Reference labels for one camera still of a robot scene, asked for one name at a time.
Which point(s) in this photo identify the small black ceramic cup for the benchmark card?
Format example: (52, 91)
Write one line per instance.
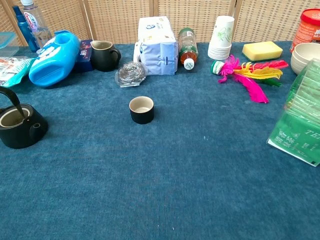
(141, 115)

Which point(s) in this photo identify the blue carpet table cover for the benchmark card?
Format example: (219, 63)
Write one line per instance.
(160, 162)

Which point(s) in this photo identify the steel wool scourer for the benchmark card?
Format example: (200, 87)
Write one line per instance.
(130, 72)

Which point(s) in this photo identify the white tissue paper pack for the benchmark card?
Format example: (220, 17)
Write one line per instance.
(157, 50)

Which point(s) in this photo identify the brown tea drink bottle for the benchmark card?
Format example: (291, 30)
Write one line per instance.
(188, 45)

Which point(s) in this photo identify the black ceramic pitcher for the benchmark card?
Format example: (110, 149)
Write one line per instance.
(102, 58)

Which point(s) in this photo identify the dark blue box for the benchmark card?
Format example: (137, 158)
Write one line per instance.
(85, 56)

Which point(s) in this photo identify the colourful feather shuttlecock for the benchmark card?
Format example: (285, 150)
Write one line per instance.
(250, 75)

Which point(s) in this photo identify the wicker folding screen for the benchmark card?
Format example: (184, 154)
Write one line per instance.
(162, 17)

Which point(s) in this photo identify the stack of paper cups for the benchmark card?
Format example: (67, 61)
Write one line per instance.
(221, 37)

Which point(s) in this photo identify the blue detergent bottle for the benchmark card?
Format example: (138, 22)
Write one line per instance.
(53, 63)

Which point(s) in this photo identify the yellow green sponge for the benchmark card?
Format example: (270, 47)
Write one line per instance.
(262, 50)

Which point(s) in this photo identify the green tea bag pack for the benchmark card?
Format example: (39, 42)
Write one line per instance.
(300, 117)

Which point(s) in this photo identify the stack of beige bowls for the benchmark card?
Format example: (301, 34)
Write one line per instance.
(302, 58)

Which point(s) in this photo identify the clear plastic water bottle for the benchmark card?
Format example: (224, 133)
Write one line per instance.
(36, 25)

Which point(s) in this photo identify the teal snack bag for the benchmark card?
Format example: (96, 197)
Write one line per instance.
(11, 70)

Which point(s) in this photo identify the blue spray bottle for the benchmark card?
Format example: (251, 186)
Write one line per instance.
(26, 32)

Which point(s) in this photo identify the clear plastic container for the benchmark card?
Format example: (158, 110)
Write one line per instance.
(7, 42)

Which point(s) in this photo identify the orange red-lidded canister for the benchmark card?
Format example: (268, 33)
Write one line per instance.
(306, 30)

